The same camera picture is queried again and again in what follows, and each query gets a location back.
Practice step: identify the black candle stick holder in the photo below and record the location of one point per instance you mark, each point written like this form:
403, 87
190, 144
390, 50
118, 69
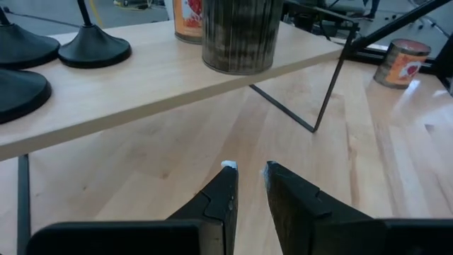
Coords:
19, 93
24, 44
93, 47

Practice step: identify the orange label candle jar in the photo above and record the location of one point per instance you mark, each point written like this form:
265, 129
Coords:
187, 21

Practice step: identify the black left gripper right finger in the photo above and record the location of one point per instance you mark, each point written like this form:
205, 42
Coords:
297, 212

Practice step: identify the wooden shelf riser metal legs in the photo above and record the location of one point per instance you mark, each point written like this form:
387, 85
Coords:
159, 78

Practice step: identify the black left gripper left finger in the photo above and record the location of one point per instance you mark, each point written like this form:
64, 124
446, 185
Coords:
216, 209

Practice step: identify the orange labelled tin can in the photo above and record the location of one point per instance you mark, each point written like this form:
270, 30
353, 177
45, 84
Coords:
401, 65

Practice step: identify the grey glass candle jar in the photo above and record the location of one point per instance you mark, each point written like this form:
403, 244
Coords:
240, 35

